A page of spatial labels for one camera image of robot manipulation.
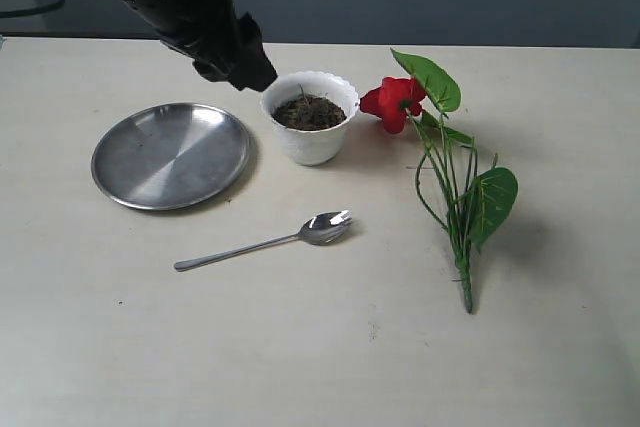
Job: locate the white plastic flower pot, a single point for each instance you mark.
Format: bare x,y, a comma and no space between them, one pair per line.
310,112

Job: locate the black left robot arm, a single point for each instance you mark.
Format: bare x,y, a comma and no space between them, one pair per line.
169,16

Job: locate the steel spork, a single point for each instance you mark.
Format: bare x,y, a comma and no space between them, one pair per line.
320,230

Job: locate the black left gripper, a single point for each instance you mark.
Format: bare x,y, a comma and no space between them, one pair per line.
230,51

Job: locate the round steel plate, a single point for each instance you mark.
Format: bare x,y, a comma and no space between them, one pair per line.
171,156

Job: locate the red artificial anthurium flower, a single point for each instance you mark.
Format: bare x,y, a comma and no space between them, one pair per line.
470,205

